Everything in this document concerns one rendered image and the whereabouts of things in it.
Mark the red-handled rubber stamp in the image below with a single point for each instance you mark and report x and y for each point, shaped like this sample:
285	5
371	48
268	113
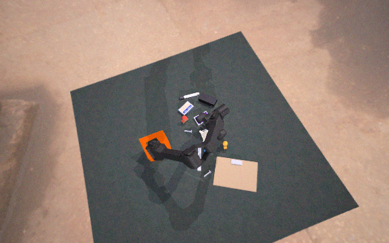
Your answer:
184	119

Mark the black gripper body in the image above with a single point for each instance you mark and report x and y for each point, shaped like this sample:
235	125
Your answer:
222	132

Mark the orange rubber stamp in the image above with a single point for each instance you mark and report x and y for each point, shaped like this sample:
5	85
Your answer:
225	145

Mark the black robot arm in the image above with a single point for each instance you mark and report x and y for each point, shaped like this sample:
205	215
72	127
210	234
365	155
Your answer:
190	157

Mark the cream inspection card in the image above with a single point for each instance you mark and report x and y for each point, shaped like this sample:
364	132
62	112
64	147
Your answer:
203	134

